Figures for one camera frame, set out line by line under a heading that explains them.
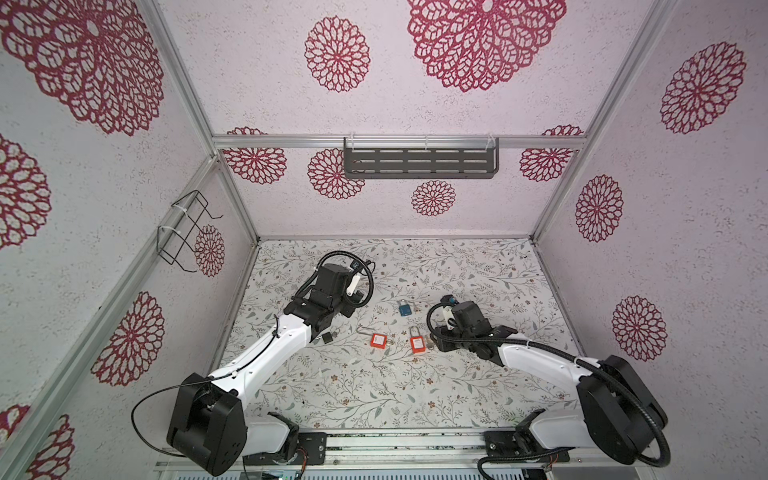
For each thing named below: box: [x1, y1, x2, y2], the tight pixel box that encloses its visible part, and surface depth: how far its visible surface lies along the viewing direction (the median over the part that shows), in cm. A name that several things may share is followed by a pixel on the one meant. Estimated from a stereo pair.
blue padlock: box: [398, 299, 412, 317], surface depth 102 cm
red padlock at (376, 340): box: [356, 326, 389, 349], surface depth 94 cm
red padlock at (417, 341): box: [410, 326, 427, 354], surface depth 92 cm
